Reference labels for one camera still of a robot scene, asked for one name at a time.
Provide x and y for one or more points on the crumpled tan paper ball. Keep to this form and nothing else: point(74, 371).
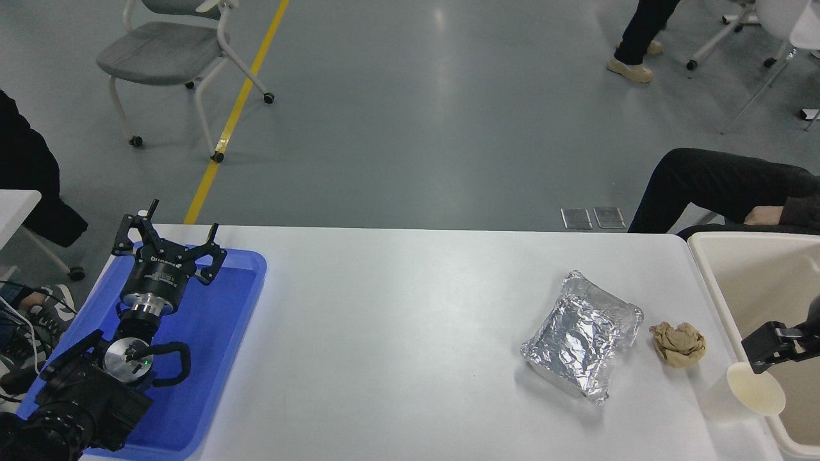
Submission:
point(679, 346)

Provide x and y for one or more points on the seated person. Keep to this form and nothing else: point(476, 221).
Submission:
point(711, 182)

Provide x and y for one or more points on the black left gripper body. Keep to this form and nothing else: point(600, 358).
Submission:
point(157, 272)

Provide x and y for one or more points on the grey white sneaker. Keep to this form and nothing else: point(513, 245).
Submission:
point(54, 314)

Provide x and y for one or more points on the person's hand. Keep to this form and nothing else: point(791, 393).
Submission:
point(769, 216)

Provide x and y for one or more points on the standing person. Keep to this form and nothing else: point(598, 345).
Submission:
point(640, 32)

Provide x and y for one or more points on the white folding table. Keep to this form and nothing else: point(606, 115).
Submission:
point(807, 32)

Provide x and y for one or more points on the white paper cup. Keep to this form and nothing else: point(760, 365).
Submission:
point(756, 392)

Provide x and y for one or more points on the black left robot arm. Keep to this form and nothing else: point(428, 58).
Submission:
point(90, 397)

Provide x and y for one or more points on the metal floor plate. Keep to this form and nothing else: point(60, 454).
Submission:
point(609, 218)
point(576, 218)

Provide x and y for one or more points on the grey wheeled chair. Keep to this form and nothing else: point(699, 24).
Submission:
point(166, 51)

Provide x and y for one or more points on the large pale bin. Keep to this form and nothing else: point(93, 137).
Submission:
point(737, 275)

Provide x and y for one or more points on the white wheeled chair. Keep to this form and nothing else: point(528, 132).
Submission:
point(769, 16)

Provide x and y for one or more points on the blue plastic tray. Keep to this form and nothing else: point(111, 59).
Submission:
point(211, 333)

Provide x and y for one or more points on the crumpled silver foil tray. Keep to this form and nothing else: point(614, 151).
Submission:
point(580, 339)

